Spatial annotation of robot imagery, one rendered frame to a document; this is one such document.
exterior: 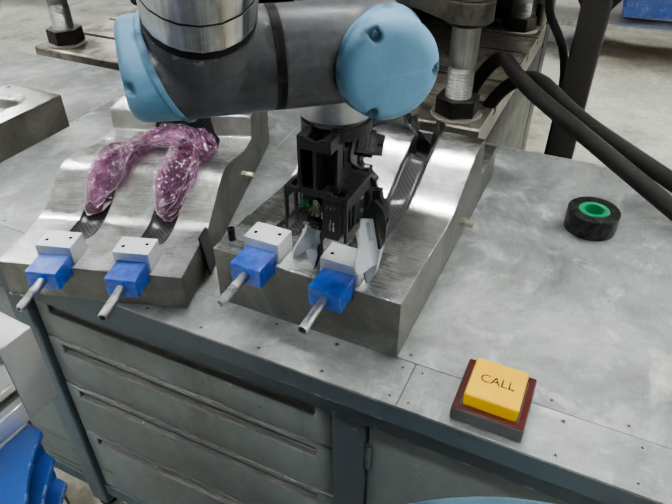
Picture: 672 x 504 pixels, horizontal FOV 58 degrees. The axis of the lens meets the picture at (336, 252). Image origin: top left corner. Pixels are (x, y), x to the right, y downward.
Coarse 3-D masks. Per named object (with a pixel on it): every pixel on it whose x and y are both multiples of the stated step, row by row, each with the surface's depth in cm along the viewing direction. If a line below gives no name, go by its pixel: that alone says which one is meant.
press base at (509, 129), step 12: (540, 48) 193; (516, 96) 170; (504, 108) 156; (516, 108) 176; (528, 108) 204; (504, 120) 160; (516, 120) 183; (492, 132) 147; (504, 132) 166; (516, 132) 191; (504, 144) 172; (516, 144) 199
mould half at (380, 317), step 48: (384, 144) 94; (480, 144) 92; (384, 192) 90; (432, 192) 88; (480, 192) 104; (240, 240) 80; (432, 240) 81; (240, 288) 81; (288, 288) 77; (384, 288) 72; (432, 288) 86; (336, 336) 78; (384, 336) 74
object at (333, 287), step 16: (336, 256) 73; (352, 256) 73; (320, 272) 72; (336, 272) 72; (352, 272) 72; (320, 288) 70; (336, 288) 70; (352, 288) 72; (320, 304) 69; (336, 304) 70; (304, 320) 67
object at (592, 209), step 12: (576, 204) 97; (588, 204) 97; (600, 204) 97; (612, 204) 97; (576, 216) 95; (588, 216) 95; (600, 216) 95; (612, 216) 95; (576, 228) 96; (588, 228) 94; (600, 228) 94; (612, 228) 94; (588, 240) 95; (600, 240) 95
